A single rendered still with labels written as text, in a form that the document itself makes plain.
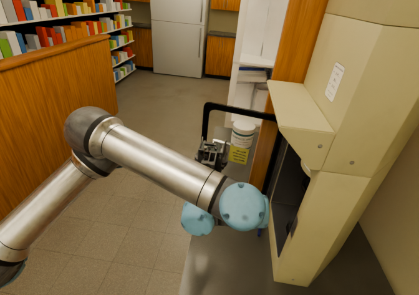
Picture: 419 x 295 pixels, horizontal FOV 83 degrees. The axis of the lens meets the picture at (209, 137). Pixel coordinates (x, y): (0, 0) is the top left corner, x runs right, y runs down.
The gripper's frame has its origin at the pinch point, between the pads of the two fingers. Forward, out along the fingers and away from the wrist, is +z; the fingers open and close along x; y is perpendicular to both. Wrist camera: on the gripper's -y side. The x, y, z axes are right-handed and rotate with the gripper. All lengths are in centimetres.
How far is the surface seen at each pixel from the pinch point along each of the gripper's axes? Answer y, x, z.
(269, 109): 10.6, -18.0, 13.3
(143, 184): -128, 74, 104
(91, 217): -128, 102, 55
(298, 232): -8.2, -26.8, -23.7
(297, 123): 23.0, -18.4, -21.6
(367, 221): -32, -69, 8
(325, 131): 22.9, -23.8, -23.3
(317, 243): -11.5, -33.1, -23.6
